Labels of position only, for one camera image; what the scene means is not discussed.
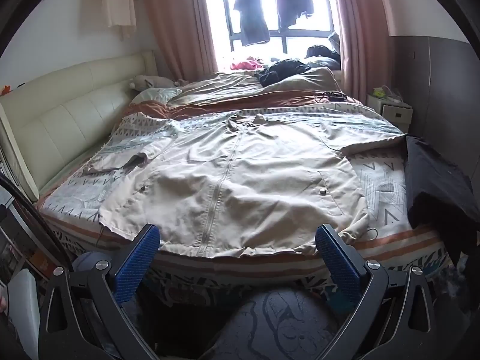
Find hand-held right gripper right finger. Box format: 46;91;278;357
315;224;441;360

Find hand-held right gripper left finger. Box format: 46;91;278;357
38;224;162;360

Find beige zip jacket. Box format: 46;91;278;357
80;112;407;259

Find pink clothes pile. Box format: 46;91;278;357
230;56;269;72

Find hanging dark clothes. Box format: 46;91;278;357
219;0;336;54

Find person's patterned trouser leg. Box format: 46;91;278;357
221;289;357;360

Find patterned zigzag blanket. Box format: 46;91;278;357
37;103;456;282

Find printed bed sheet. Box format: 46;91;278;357
94;240;469;308

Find dark cloth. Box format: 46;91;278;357
405;135;480;271

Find cream padded headboard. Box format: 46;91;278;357
0;50;158;192

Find white nightstand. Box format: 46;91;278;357
365;92;413;134

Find cream side cushion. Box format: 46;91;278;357
0;101;40;196

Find pale green pillow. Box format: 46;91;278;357
131;87;182;106

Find grey plush toy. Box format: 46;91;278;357
129;74;188;91

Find black crumpled garment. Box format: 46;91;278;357
255;59;312;87

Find dark cushion pile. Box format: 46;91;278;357
305;32;342;70

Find pink curtain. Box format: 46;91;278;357
140;0;222;83
328;0;392;100

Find cream cloth cover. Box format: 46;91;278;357
99;0;137;40

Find black cable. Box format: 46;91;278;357
0;174;76;271

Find thin black cord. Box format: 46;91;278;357
315;91;347;103

